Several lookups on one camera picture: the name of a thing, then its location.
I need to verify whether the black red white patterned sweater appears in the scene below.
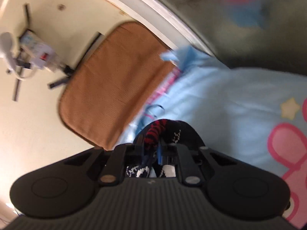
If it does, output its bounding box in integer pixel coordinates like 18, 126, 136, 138
125, 119, 205, 178

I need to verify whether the light blue cartoon bed sheet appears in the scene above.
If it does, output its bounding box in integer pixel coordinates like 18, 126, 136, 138
118, 46, 306, 228

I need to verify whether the brown seat cushion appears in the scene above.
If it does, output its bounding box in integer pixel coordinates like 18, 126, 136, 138
58, 21, 174, 150

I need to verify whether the white door frame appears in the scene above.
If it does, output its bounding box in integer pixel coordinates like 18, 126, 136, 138
106, 0, 214, 56

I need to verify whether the white wall power strip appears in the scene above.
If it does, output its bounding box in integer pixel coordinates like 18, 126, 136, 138
0, 30, 63, 80

